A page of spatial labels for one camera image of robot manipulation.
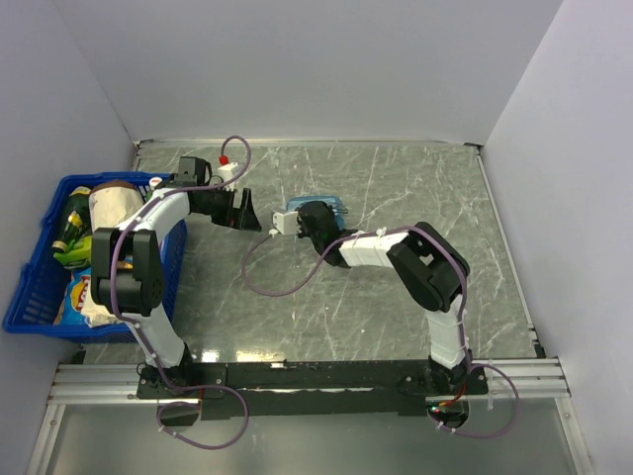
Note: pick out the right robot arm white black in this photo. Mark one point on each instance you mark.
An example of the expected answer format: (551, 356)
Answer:
(432, 271)

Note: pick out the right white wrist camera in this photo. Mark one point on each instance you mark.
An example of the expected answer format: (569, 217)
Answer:
(286, 223)

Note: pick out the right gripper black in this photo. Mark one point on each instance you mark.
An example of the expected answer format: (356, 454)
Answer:
(302, 231)

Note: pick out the brown white paper bag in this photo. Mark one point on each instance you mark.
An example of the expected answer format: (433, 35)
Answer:
(112, 203)

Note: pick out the blue yellow chips bag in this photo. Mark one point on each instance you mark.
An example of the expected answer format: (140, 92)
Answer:
(70, 309)

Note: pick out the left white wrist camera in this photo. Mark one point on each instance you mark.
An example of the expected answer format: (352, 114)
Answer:
(227, 171)

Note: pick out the dark green glass bottle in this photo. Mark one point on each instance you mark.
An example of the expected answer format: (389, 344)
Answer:
(74, 220)

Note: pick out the green bottle white cap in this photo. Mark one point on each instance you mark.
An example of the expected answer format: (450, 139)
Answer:
(154, 182)

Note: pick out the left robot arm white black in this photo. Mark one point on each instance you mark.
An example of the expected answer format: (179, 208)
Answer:
(128, 277)

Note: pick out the blue translucent glasses case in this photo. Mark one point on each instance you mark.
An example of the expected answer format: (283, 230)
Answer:
(330, 200)

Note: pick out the lime green snack pack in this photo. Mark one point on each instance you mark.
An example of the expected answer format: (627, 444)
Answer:
(78, 256)

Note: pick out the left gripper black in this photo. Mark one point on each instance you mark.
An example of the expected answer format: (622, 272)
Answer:
(243, 218)

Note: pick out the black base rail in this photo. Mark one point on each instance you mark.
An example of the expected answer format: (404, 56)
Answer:
(221, 391)

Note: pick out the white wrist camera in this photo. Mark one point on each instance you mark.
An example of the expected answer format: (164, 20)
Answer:
(286, 223)
(227, 171)

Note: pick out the blue plastic basket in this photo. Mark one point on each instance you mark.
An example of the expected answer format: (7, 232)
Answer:
(44, 280)

